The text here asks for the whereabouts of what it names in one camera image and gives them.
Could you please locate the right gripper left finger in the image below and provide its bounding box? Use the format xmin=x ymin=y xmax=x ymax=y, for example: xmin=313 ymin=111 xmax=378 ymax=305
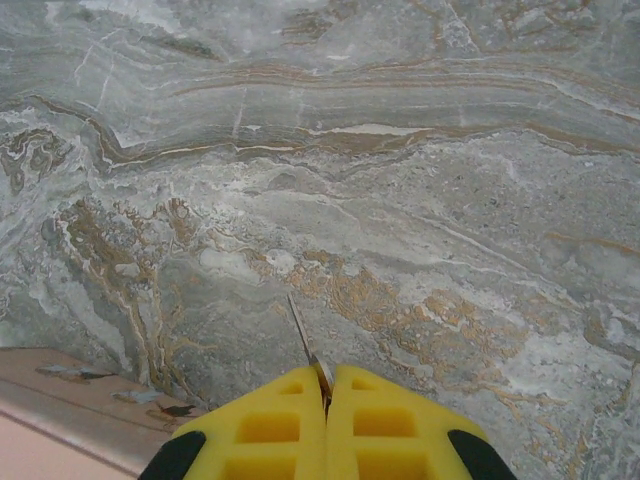
xmin=138 ymin=365 xmax=327 ymax=480

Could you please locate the pink tin box wedding couple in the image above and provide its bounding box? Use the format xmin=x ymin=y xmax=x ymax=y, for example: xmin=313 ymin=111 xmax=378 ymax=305
xmin=0 ymin=347 xmax=212 ymax=480

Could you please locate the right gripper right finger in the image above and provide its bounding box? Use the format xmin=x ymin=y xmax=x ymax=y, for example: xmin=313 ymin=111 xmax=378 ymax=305
xmin=324 ymin=363 xmax=520 ymax=480

